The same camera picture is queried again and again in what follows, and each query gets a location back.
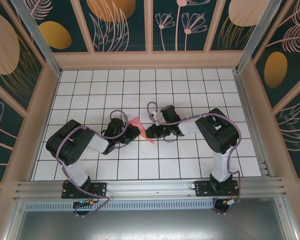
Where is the pink paper sheet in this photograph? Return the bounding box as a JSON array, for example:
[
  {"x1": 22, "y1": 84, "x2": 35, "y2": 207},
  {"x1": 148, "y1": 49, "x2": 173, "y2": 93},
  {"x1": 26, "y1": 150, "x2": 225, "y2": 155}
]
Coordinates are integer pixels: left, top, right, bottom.
[{"x1": 128, "y1": 116, "x2": 155, "y2": 145}]

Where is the grey metal sheet panel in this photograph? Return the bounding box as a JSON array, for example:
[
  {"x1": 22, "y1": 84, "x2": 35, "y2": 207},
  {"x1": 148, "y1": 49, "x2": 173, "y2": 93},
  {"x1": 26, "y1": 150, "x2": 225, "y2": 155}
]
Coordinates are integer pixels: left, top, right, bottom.
[{"x1": 14, "y1": 209, "x2": 288, "y2": 240}]

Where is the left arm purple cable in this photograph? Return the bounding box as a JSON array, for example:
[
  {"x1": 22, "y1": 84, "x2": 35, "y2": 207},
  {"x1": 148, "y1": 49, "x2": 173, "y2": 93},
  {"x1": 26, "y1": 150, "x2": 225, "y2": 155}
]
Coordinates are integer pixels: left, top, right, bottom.
[{"x1": 57, "y1": 109, "x2": 130, "y2": 218}]

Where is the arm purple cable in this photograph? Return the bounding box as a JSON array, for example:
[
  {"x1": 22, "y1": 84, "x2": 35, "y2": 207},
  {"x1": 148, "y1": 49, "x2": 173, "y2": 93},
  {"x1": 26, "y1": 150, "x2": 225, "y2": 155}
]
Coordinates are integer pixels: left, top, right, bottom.
[
  {"x1": 57, "y1": 109, "x2": 130, "y2": 218},
  {"x1": 146, "y1": 101, "x2": 242, "y2": 216}
]

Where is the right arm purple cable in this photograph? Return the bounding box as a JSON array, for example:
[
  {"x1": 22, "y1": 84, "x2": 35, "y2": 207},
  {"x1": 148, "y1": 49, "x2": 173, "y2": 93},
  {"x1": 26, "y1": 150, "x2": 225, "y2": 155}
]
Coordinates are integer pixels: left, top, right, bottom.
[{"x1": 146, "y1": 101, "x2": 242, "y2": 216}]

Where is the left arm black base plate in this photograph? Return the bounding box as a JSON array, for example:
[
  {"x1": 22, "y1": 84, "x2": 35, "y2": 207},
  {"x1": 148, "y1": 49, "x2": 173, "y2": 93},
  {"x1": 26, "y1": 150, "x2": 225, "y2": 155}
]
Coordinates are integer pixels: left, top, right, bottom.
[{"x1": 61, "y1": 181, "x2": 108, "y2": 200}]

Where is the long aluminium mounting rail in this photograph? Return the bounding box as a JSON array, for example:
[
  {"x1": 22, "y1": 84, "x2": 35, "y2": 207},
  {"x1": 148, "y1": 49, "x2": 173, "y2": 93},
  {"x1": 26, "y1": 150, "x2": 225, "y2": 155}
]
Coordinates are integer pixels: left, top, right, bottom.
[{"x1": 13, "y1": 177, "x2": 287, "y2": 201}]

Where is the small electronics board with wires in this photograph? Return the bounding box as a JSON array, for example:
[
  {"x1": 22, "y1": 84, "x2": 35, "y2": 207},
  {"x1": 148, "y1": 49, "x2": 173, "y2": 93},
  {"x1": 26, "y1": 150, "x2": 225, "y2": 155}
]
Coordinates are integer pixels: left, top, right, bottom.
[
  {"x1": 72, "y1": 199, "x2": 98, "y2": 208},
  {"x1": 222, "y1": 198, "x2": 241, "y2": 207}
]

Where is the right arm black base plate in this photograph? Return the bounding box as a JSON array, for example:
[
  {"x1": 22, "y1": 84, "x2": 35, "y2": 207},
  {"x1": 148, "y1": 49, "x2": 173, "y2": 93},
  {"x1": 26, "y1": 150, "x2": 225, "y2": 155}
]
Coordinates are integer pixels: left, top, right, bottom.
[{"x1": 194, "y1": 179, "x2": 241, "y2": 197}]

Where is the aluminium side rail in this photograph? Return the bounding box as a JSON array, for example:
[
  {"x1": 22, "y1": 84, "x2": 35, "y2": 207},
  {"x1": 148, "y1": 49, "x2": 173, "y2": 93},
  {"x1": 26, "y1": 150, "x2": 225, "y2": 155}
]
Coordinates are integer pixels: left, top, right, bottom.
[{"x1": 233, "y1": 71, "x2": 275, "y2": 178}]

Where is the slotted grey cable duct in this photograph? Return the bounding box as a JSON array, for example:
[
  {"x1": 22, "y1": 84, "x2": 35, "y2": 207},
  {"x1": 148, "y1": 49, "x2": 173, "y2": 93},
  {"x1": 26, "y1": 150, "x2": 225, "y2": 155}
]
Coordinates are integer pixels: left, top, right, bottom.
[{"x1": 23, "y1": 199, "x2": 216, "y2": 212}]

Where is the aluminium frame post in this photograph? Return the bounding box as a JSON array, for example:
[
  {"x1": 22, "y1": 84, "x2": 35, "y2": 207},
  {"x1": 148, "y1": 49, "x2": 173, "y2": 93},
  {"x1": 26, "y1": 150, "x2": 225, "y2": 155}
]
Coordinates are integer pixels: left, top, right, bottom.
[
  {"x1": 234, "y1": 0, "x2": 290, "y2": 74},
  {"x1": 9, "y1": 0, "x2": 63, "y2": 77}
]

